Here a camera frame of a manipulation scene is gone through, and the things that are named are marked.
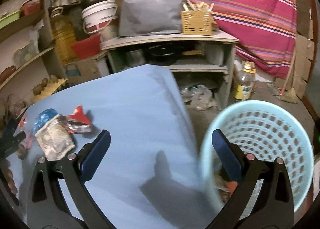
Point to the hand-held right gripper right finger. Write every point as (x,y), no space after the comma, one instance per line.
(226,154)

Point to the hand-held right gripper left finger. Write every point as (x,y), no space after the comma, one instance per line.
(96,152)

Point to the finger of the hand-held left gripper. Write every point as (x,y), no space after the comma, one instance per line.
(8,129)
(13,142)

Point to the red white wrapper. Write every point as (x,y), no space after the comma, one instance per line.
(28,141)

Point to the silver foil wrapper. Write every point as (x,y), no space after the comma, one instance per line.
(77,127)

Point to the blue foil wrapper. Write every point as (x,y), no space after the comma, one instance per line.
(46,117)

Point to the clear printed snack packet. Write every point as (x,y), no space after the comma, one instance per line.
(53,141)

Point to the light blue plastic basket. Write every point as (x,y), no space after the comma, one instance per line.
(262,131)

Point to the blue tablecloth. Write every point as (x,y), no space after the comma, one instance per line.
(137,119)

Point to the yellow egg tray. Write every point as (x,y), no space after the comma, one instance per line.
(50,89)

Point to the crumpled plastic bags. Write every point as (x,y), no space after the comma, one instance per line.
(200,96)

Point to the clear bottle yellow label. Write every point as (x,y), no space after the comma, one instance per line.
(243,84)

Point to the clear plastic container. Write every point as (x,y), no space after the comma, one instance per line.
(25,51)

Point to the brown cardboard box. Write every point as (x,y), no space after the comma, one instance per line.
(85,68)

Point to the straw broom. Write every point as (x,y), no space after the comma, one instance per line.
(290,94)

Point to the grey metal pot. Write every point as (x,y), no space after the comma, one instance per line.
(216,54)

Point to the wooden shelf unit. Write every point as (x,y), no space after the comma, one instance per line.
(42,31)

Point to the small steel pot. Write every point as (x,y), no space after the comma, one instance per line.
(135,55)

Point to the red woven basket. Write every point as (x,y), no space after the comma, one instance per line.
(86,46)

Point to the large yellow oil bottle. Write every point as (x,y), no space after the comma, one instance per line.
(63,36)

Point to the green plastic tray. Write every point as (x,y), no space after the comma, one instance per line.
(8,19)

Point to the black pan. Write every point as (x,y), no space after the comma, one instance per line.
(161,53)

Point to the stacked cardboard pieces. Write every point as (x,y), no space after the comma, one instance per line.
(302,56)

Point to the small red plastic basket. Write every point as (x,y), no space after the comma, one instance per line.
(31,6)

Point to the low white cabinet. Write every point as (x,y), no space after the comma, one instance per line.
(175,40)

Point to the yellow utensil holder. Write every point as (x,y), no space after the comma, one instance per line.
(197,23)

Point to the white plastic bucket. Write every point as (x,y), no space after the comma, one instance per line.
(100,16)

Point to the red striped cloth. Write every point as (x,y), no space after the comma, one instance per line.
(250,6)

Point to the bundle of utensils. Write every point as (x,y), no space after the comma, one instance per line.
(197,6)

